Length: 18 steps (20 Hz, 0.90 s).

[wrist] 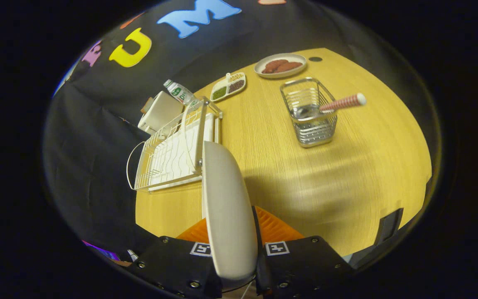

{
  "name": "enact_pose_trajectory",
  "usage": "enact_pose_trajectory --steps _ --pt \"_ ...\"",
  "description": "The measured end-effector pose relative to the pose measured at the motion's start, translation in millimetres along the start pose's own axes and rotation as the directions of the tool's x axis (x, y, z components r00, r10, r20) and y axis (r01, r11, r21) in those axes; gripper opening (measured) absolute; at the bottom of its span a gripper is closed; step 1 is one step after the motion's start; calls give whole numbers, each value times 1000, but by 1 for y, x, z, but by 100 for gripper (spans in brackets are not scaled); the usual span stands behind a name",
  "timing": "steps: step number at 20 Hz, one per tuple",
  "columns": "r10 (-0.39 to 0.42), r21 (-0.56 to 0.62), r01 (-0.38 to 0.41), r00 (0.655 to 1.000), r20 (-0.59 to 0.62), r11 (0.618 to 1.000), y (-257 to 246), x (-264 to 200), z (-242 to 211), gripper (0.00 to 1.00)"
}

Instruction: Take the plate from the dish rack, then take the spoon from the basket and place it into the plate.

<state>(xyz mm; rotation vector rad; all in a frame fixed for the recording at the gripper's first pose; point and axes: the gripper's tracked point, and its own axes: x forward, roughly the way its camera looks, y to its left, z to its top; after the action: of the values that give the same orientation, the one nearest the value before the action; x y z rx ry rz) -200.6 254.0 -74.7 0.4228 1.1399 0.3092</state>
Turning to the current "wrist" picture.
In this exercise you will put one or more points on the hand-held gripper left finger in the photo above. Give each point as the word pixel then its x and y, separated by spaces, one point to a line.
pixel 172 261

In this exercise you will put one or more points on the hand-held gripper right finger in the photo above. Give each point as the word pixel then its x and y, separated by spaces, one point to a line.
pixel 301 265

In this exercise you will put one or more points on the beige round plate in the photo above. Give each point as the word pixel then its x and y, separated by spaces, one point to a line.
pixel 228 216

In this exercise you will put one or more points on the white dish rack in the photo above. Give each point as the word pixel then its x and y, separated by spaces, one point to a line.
pixel 199 141

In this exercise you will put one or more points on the divided dish with beans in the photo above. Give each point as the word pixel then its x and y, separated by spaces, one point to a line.
pixel 228 86

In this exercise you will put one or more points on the beige plate with meat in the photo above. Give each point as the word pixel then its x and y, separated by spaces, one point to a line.
pixel 280 56

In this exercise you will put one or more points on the black rectangular panel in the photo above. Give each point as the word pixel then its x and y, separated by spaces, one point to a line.
pixel 388 224

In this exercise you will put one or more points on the white drip tray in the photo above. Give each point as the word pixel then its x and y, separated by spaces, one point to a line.
pixel 172 158

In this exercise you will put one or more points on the white toaster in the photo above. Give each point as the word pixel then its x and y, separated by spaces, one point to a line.
pixel 160 112

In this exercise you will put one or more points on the black backdrop cloth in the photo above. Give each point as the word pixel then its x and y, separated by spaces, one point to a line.
pixel 98 124

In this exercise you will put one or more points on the toast slice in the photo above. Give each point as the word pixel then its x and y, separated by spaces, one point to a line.
pixel 145 107

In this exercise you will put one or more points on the white green label bottle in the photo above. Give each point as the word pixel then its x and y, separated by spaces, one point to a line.
pixel 179 92

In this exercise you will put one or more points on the red meat piece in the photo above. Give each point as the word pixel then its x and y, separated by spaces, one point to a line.
pixel 293 66
pixel 273 65

